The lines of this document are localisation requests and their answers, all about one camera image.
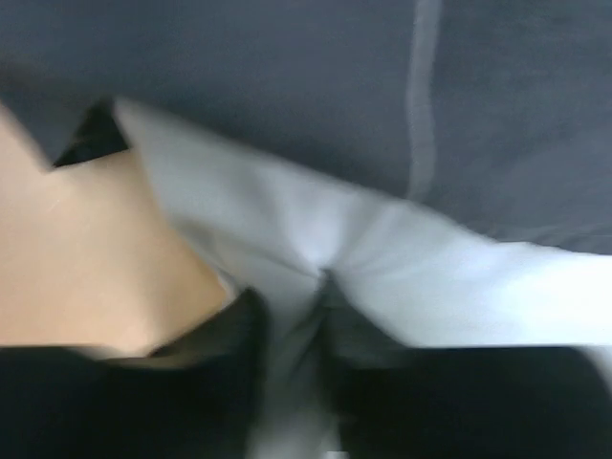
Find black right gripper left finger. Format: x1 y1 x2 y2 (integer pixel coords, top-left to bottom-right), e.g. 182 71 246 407
1 290 268 458

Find white stained pillow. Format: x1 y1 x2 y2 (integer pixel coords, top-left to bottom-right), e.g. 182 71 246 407
116 101 611 458

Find grey checked pillowcase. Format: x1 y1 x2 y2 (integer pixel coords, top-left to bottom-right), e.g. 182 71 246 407
1 1 611 254

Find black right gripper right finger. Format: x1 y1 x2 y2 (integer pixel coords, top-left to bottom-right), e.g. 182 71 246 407
319 277 611 459

